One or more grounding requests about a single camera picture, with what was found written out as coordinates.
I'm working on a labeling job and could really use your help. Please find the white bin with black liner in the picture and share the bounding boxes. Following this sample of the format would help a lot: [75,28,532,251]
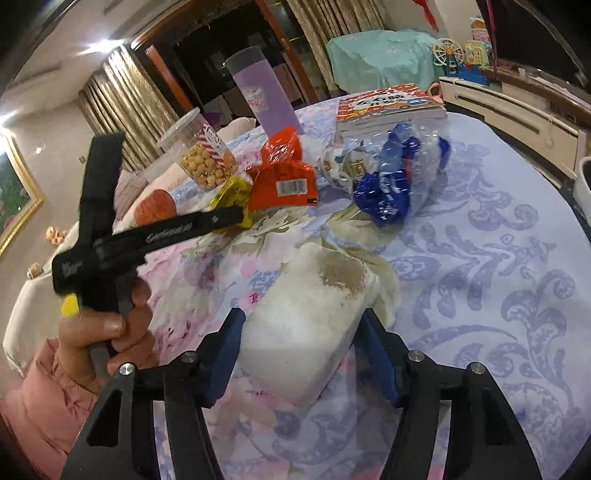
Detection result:
[573,156,591,217]

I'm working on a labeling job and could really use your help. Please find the purple water bottle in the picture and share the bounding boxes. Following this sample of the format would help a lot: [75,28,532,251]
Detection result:
[225,45,305,137]

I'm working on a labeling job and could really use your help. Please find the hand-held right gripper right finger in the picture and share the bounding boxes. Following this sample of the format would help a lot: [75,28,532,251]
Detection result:
[359,307,543,480]

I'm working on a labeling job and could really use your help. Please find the pink striped cushion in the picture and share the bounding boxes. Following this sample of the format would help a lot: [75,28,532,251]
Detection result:
[113,173,148,217]

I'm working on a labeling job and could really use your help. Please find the gold framed landscape painting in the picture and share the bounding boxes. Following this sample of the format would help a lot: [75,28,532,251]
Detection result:
[0,134,44,257]

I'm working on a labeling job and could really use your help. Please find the wooden sliding glass door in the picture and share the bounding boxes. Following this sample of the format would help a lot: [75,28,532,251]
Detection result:
[131,0,333,134]

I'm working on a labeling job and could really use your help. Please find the stack of colourful books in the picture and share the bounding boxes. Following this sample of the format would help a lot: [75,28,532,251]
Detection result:
[333,83,448,141]

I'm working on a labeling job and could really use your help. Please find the blue toy base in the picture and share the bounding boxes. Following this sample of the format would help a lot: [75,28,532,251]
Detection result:
[457,65,492,86]

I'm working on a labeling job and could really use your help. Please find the orange snack packet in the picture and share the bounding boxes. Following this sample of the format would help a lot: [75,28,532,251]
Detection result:
[247,127,319,213]

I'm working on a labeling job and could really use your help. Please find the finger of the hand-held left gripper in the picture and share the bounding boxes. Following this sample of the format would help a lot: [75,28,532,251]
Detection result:
[194,205,245,232]

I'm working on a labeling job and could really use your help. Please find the person's left forearm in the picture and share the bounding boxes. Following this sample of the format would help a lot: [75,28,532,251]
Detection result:
[0,339,109,480]

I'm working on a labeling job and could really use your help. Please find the covered sofa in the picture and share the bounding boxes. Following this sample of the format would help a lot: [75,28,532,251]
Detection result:
[2,117,257,374]

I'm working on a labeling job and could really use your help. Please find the black flat television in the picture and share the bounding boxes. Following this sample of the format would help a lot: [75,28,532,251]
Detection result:
[475,0,583,70]

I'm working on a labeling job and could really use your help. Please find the white television cabinet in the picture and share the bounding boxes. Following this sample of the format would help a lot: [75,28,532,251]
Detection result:
[438,65,591,185]

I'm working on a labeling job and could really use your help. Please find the clear popcorn jar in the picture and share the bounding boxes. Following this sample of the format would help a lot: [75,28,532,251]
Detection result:
[157,107,238,191]

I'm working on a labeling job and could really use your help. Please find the red apple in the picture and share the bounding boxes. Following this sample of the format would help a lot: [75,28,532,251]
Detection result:
[134,189,178,227]

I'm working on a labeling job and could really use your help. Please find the white foam block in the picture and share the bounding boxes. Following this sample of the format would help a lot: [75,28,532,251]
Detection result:
[240,242,382,407]

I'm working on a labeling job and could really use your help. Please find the person's left hand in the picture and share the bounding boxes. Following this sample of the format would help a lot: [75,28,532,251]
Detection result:
[58,272,160,384]

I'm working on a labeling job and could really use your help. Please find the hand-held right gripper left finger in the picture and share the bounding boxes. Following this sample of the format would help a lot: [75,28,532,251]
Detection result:
[60,307,247,480]

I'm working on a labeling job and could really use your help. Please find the toy ferris wheel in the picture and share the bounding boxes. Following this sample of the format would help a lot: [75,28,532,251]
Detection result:
[431,38,464,77]

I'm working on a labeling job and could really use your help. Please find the gold patterned curtain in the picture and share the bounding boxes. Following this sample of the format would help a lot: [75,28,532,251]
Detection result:
[78,46,185,171]
[286,0,386,47]

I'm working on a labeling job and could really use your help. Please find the blue clear plastic bag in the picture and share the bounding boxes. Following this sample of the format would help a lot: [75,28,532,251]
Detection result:
[353,121,451,228]

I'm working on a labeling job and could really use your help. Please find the teal floral cover cloth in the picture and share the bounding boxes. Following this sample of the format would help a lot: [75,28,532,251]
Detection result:
[325,30,439,100]

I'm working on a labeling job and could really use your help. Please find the colourful toy house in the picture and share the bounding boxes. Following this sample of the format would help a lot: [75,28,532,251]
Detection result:
[464,41,490,70]

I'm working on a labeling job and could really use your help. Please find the yellow snack packet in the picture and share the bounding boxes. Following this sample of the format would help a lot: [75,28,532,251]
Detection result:
[208,178,254,229]

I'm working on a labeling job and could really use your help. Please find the white brown snack wrapper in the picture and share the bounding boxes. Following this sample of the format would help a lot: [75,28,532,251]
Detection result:
[318,141,370,192]

